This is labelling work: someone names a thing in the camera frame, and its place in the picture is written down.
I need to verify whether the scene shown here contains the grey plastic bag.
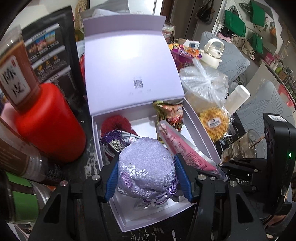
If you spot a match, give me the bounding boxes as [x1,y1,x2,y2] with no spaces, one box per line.
[91,8,130,18]

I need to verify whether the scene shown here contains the glass mug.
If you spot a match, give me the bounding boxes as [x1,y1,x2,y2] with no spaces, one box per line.
[221,130,266,163]

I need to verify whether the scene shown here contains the small white device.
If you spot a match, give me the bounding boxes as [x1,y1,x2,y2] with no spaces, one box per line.
[183,39,200,50]

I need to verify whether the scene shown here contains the person's right hand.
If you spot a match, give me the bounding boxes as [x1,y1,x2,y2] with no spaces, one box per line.
[266,214,294,232]

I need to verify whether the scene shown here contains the lavender brocade pouch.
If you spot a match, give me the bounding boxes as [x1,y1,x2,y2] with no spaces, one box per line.
[117,137,179,205]

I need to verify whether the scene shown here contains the white gift box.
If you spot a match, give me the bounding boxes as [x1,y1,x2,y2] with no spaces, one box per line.
[82,13,223,233]

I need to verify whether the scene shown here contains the black printed bag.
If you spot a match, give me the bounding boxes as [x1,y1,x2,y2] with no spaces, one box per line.
[22,6,80,102]

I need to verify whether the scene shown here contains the green tote bag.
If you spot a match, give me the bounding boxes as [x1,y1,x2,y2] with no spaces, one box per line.
[252,32,264,54]
[251,0,266,26]
[225,10,246,37]

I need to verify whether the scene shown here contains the metal spoon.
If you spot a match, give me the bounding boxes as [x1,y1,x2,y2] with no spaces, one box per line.
[250,136,265,149]

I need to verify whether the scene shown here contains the black handbag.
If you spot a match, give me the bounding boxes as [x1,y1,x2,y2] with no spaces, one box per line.
[196,0,214,25]

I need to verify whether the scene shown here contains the clear dessert cup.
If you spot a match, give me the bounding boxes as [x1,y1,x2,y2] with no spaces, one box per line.
[162,22,175,37]

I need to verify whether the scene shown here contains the white fridge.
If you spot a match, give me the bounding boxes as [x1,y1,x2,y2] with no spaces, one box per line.
[128,0,163,15]

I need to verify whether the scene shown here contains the dark red fuzzy scrunchie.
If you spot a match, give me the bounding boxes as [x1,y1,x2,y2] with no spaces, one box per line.
[100,116,140,139]

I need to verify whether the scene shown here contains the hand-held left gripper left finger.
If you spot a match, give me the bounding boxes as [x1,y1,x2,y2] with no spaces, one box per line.
[28,152,122,241]

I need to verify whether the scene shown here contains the green nut snack packet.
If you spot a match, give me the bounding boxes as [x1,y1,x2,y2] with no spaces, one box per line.
[153,100,184,132]

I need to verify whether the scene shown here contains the red canister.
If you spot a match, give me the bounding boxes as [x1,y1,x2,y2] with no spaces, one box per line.
[16,83,86,163]

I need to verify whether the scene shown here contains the white charging cable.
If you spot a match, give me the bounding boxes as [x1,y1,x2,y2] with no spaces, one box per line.
[104,131,140,154]

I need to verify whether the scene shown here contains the clear plastic bag with tub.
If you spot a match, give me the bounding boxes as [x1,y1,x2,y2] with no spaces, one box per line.
[180,58,229,114]

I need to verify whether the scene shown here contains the pink pouch packet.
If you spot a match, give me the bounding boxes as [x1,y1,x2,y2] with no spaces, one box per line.
[157,120,228,181]

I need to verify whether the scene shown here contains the bagged waffle cookies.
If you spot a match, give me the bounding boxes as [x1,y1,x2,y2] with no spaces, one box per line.
[199,107,232,143]

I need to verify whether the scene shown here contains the curved counter with bottles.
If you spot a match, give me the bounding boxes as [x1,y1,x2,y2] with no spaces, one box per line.
[264,50,296,105]

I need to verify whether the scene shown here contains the cluster of spice jars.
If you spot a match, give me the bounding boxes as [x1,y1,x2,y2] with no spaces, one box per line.
[0,25,63,224]

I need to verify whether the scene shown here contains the woven straw fan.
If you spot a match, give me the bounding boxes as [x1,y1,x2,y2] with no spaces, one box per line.
[74,0,89,29]

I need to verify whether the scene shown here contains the grey leaf-pattern covered chair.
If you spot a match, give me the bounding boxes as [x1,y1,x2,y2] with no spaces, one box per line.
[237,80,296,130]
[199,31,251,84]

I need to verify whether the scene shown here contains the white paper roll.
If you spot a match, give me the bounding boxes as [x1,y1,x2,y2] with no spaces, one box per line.
[225,85,251,114]

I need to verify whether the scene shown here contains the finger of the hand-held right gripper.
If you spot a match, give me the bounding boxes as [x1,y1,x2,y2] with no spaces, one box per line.
[217,158,267,180]

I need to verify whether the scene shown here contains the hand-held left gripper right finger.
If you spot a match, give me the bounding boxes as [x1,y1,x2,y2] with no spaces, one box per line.
[173,154,266,241]

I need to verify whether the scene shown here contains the purple instant noodle cup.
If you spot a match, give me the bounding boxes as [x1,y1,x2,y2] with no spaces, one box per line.
[168,43,201,67]

